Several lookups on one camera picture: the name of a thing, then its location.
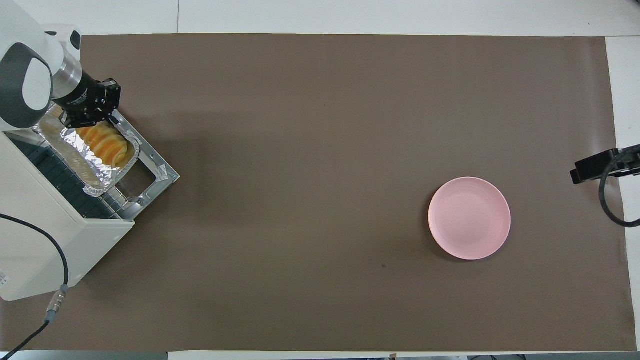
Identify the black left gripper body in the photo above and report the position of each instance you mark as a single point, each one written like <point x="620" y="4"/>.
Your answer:
<point x="80" y="92"/>

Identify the glass oven door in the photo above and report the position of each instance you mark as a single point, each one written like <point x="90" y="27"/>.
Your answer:
<point x="160" y="172"/>

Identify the pink round plate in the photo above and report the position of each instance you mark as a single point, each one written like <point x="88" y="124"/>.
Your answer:
<point x="470" y="218"/>

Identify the sliced orange bread loaf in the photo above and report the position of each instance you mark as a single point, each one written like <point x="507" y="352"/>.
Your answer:
<point x="107" y="145"/>

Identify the brown table mat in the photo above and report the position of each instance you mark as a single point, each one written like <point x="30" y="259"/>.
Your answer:
<point x="310" y="150"/>

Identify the aluminium foil tray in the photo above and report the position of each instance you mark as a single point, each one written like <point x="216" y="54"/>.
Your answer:
<point x="85" y="162"/>

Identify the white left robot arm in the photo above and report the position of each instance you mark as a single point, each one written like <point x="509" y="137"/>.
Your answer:
<point x="25" y="65"/>

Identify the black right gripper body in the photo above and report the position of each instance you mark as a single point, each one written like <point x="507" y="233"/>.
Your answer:
<point x="631" y="160"/>

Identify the white toaster oven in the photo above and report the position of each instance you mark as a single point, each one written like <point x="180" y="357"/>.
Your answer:
<point x="35" y="240"/>

